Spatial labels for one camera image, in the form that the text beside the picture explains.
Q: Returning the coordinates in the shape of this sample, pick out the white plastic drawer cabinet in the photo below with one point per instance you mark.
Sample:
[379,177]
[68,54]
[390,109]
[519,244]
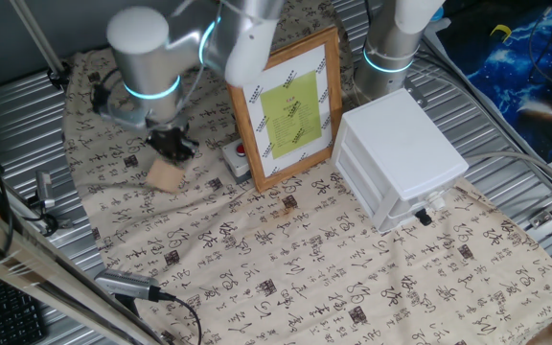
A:
[400,144]

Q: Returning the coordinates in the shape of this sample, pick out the black clamp on pole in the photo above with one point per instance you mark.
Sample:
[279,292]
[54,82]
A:
[59,75]

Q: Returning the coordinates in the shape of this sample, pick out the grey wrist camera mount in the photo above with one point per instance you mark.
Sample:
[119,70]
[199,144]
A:
[118,117]

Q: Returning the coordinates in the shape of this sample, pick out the small black plug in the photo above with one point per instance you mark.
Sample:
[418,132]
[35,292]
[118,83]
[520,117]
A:
[423,217]

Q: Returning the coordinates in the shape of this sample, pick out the silver ribbed camera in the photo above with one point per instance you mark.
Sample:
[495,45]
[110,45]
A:
[127,284]

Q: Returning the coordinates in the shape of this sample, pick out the beige calligraphy print tablecloth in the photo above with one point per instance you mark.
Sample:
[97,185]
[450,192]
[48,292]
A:
[276,249]

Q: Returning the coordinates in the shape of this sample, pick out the blue space print mat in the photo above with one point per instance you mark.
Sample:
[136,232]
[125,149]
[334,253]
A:
[520,72]

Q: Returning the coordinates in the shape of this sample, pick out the wooden picture frame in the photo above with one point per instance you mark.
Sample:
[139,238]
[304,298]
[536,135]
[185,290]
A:
[252,139]

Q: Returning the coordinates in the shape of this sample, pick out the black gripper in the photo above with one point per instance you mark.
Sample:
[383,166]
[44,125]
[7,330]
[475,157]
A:
[170,138]

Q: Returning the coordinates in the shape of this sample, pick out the thin metal pole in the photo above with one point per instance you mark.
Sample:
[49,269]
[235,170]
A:
[39,38]

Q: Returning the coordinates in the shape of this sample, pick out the light wooden cube block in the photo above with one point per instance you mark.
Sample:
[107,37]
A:
[165,176]

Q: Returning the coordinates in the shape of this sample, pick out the small silver camera on mount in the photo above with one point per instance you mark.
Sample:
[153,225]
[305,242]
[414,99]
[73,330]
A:
[44,189]

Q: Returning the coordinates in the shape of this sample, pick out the grey box with red button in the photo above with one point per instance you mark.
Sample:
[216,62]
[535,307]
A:
[236,160]

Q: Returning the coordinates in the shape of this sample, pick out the black keyboard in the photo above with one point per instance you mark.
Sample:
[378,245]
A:
[10,314]

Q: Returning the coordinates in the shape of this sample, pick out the aluminium frame bar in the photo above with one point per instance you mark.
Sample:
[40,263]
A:
[41,268]

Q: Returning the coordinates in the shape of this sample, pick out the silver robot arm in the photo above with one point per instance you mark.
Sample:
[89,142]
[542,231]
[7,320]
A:
[146,62]

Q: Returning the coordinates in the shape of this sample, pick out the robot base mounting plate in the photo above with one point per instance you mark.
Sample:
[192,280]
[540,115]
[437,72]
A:
[415,93]

